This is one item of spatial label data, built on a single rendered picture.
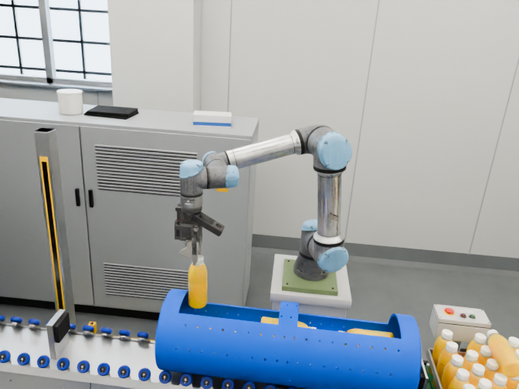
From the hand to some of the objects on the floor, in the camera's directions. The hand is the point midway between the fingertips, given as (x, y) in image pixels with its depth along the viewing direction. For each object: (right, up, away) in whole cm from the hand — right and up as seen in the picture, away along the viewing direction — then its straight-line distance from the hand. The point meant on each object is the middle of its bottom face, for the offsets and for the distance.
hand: (198, 258), depth 167 cm
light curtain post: (-72, -109, +82) cm, 155 cm away
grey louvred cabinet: (-96, -58, +205) cm, 233 cm away
